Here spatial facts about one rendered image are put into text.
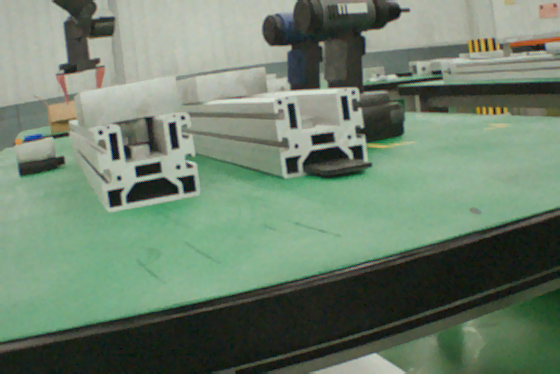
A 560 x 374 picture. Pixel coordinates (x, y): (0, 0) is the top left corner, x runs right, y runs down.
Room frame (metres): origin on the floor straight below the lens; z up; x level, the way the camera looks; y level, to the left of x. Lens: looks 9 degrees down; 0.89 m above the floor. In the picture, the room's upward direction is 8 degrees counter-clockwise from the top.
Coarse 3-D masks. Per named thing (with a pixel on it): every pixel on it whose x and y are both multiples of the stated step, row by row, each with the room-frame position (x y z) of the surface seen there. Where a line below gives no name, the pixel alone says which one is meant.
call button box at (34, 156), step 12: (24, 144) 1.24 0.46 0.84; (36, 144) 1.25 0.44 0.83; (48, 144) 1.25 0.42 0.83; (24, 156) 1.24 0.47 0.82; (36, 156) 1.24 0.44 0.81; (48, 156) 1.25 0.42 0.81; (60, 156) 1.29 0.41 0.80; (24, 168) 1.24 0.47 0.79; (36, 168) 1.24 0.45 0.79; (48, 168) 1.25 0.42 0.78
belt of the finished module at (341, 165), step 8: (304, 160) 0.77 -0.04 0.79; (312, 160) 0.76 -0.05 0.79; (320, 160) 0.76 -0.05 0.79; (328, 160) 0.75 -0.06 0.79; (336, 160) 0.74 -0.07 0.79; (344, 160) 0.73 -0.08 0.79; (352, 160) 0.72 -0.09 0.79; (360, 160) 0.71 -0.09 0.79; (304, 168) 0.73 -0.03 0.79; (312, 168) 0.71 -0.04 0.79; (320, 168) 0.69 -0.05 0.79; (328, 168) 0.69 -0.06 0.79; (336, 168) 0.68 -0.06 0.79; (344, 168) 0.68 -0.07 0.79; (352, 168) 0.68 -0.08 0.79; (360, 168) 0.68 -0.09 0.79
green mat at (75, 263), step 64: (448, 128) 1.01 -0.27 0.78; (512, 128) 0.90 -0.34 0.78; (0, 192) 1.00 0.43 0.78; (64, 192) 0.88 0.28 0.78; (256, 192) 0.66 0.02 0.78; (320, 192) 0.61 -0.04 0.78; (384, 192) 0.57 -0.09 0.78; (448, 192) 0.53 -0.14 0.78; (512, 192) 0.49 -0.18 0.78; (0, 256) 0.51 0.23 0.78; (64, 256) 0.48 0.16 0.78; (128, 256) 0.46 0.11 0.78; (192, 256) 0.44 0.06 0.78; (256, 256) 0.42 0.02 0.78; (320, 256) 0.40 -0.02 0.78; (384, 256) 0.38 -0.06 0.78; (0, 320) 0.34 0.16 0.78; (64, 320) 0.33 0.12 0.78
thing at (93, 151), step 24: (72, 120) 1.39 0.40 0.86; (168, 120) 0.68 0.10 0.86; (96, 144) 0.80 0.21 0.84; (120, 144) 0.67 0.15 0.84; (144, 144) 0.73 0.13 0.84; (168, 144) 0.68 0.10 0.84; (192, 144) 0.69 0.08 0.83; (96, 168) 0.70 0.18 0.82; (120, 168) 0.67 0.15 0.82; (144, 168) 0.75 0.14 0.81; (168, 168) 0.68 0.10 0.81; (192, 168) 0.69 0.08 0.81; (96, 192) 0.78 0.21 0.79; (120, 192) 0.67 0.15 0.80; (144, 192) 0.73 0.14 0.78; (168, 192) 0.71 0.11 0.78; (192, 192) 0.69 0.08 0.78
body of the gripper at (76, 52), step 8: (72, 40) 1.58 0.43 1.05; (80, 40) 1.58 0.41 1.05; (72, 48) 1.58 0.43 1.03; (80, 48) 1.58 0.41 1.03; (88, 48) 1.61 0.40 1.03; (72, 56) 1.58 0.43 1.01; (80, 56) 1.58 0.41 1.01; (88, 56) 1.60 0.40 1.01; (64, 64) 1.56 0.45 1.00; (72, 64) 1.57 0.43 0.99; (96, 64) 1.63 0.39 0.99
